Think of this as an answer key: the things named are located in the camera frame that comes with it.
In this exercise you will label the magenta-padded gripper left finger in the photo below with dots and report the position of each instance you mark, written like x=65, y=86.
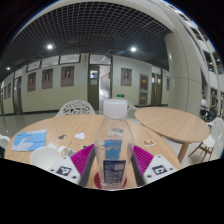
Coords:
x=65, y=170

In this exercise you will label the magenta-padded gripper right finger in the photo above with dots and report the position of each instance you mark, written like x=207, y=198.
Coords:
x=160, y=169

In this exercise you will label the clear plastic water bottle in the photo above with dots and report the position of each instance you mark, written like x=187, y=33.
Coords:
x=114, y=140

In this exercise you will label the dark patterned sticker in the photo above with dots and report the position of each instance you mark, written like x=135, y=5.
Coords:
x=68, y=152

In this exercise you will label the white paper cup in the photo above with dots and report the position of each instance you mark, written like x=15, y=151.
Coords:
x=43, y=156

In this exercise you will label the small dark sticker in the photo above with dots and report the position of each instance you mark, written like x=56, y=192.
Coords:
x=61, y=136

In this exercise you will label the white cloud sticker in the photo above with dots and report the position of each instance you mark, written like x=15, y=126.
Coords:
x=79, y=135

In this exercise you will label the round wooden side table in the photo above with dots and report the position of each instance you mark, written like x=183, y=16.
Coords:
x=170, y=125

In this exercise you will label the blue printed paper sheet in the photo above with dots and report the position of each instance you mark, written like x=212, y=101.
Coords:
x=28, y=140

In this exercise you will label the white chair with wooden legs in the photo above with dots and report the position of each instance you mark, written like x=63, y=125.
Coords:
x=213, y=136

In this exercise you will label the person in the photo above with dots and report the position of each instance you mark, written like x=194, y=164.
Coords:
x=214, y=108
x=203, y=104

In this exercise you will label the green exit sign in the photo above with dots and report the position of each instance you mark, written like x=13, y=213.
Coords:
x=120, y=95

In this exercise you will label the dark green door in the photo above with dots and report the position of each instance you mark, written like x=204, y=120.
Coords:
x=93, y=90

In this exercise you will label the ceiling lights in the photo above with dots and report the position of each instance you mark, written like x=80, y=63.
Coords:
x=50, y=46

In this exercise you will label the red wall notice board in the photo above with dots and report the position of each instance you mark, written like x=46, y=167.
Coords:
x=143, y=83

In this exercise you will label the framed wall portraits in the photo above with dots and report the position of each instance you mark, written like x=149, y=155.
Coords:
x=67, y=76

